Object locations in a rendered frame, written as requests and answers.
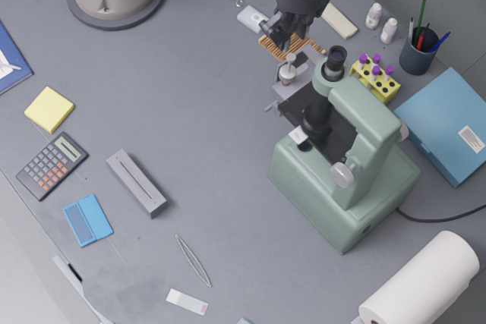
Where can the blue notebook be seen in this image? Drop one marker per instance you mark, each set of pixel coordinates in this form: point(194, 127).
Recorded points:
point(11, 54)

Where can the grey focus knob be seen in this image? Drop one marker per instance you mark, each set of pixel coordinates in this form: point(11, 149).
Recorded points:
point(341, 175)

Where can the pink labelled glass slide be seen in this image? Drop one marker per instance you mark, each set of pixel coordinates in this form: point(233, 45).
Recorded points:
point(186, 301)

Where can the light blue labelled box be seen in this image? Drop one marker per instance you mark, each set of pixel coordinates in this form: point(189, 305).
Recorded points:
point(440, 123)

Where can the silver tweezers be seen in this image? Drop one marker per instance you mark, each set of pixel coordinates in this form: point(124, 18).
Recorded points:
point(193, 261)

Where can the yellow test tube rack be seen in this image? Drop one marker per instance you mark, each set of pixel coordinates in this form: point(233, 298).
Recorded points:
point(379, 87)

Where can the purple capped test tube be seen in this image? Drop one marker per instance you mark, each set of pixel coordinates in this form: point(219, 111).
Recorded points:
point(389, 71)
point(363, 60)
point(376, 59)
point(376, 71)

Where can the grey slide holder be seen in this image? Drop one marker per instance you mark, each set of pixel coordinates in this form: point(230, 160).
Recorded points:
point(279, 92)

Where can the blue open slide mailer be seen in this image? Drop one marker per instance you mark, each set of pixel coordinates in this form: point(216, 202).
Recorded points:
point(87, 219)

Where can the black microscope stage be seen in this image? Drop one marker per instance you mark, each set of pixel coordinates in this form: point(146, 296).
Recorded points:
point(294, 106)

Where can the white labelled slide box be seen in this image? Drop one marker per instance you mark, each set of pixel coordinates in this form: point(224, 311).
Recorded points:
point(248, 16)

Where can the white plastic bottle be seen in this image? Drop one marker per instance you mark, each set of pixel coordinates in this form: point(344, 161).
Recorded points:
point(389, 32)
point(374, 16)

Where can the black calculator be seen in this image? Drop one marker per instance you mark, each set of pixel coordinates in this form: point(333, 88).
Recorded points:
point(51, 166)

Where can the black microscope eyepiece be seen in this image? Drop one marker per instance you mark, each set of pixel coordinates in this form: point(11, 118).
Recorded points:
point(337, 58)

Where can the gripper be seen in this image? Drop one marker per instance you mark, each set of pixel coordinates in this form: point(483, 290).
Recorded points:
point(300, 7)

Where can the white paper towel roll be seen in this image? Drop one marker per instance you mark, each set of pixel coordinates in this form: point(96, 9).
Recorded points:
point(421, 278)

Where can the blue pen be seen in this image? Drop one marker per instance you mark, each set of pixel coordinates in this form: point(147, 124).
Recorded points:
point(440, 41)

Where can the long green pencil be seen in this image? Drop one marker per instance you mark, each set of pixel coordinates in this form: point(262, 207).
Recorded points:
point(421, 16)

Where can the grey pen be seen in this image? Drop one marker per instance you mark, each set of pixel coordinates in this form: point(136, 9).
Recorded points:
point(411, 30)

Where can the yellow sticky note pad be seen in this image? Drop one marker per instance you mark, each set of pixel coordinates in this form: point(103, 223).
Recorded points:
point(49, 109)

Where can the grey slotted block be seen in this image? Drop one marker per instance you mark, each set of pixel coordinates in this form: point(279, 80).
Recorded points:
point(136, 183)

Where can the white pen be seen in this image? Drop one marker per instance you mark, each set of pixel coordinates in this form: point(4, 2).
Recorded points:
point(9, 65)

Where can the black microscope objective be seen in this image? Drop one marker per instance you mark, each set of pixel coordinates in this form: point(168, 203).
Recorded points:
point(317, 119)

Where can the green microscope body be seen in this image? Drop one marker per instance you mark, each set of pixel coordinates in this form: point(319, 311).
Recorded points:
point(341, 202)

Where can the wooden slide rack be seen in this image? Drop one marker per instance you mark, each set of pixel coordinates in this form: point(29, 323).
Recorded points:
point(303, 45)

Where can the cream rectangular block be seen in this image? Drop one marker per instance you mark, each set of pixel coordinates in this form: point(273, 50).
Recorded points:
point(339, 20)

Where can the grey white stage knob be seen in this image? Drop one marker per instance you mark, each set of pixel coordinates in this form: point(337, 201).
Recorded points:
point(288, 71)

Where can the dark blue pen cup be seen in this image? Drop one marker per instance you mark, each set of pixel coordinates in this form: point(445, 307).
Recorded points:
point(415, 60)

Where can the red pen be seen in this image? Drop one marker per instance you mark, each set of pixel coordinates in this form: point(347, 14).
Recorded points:
point(422, 37)

